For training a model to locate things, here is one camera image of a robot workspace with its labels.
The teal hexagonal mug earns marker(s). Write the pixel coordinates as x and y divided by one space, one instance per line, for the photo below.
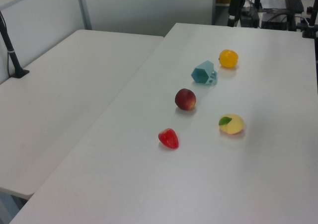
202 74

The red toy strawberry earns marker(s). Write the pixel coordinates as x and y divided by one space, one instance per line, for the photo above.
169 138

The black low equipment box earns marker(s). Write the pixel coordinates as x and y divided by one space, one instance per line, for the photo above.
277 21

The grey partition post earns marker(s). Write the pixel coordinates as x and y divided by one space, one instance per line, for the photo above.
83 8

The orange toy fruit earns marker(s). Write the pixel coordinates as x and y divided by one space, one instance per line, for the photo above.
228 58

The black electronic device box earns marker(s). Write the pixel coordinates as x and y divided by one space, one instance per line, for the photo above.
249 16

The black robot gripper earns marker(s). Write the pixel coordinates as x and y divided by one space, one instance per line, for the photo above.
238 0

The black pole stand with base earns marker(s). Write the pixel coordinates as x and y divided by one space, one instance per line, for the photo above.
12 55

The yellow toy peach with leaf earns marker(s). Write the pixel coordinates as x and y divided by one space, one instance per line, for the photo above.
232 124

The black tripod clamp stand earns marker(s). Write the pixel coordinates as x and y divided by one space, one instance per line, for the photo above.
311 22

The dark red toy peach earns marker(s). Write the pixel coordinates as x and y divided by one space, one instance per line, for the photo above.
185 99

